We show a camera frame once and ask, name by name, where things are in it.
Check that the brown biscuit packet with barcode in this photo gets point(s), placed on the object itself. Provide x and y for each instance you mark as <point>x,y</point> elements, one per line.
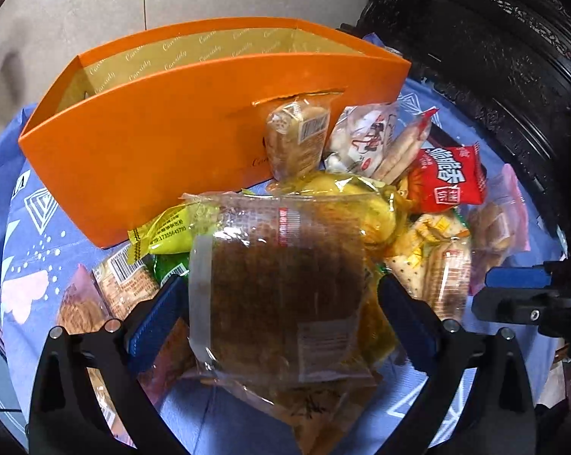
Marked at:
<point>121,284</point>

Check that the green snack packet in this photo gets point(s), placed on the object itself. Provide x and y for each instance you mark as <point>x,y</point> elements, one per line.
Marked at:
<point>167,269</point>

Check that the yellow crinkled snack packet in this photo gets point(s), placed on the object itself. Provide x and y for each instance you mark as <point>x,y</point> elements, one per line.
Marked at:
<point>356,199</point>

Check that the pink cookie packet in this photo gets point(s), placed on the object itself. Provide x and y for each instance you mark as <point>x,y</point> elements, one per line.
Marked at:
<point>501,227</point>

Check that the yellow-green snack packet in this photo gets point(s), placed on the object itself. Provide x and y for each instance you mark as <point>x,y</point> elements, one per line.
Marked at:
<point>166,232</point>

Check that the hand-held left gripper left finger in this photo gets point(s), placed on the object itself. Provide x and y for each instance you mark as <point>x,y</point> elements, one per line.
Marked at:
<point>158,315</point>

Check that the white and red snack packet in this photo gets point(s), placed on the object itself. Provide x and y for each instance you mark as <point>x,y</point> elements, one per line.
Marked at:
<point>361,140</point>

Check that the pink pastry packet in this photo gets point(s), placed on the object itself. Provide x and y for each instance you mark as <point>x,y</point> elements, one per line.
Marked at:
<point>79,301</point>

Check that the clear brown cake packet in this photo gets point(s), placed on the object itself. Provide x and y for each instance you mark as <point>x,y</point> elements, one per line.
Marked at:
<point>276,284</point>

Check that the dark carved wooden furniture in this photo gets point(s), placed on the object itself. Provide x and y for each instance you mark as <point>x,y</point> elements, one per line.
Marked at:
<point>494,47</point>

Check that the dotted cracker packet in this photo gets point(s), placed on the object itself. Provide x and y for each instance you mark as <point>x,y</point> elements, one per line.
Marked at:
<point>437,260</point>

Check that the blue printed cloth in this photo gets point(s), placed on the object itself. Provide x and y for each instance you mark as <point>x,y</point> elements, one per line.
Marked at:
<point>43,265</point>

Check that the clear bread slice packet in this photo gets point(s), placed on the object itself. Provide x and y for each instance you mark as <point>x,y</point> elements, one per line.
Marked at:
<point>295,137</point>

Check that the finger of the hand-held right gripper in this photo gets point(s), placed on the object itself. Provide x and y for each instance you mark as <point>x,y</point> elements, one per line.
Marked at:
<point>517,278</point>

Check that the clear cracker packet red edge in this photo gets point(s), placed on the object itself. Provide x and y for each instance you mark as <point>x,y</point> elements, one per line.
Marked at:
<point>401,151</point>

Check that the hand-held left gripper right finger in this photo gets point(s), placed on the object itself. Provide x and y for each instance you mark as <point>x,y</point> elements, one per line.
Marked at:
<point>406,315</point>

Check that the orange cardboard box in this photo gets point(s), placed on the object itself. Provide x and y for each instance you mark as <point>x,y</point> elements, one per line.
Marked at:
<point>162,128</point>

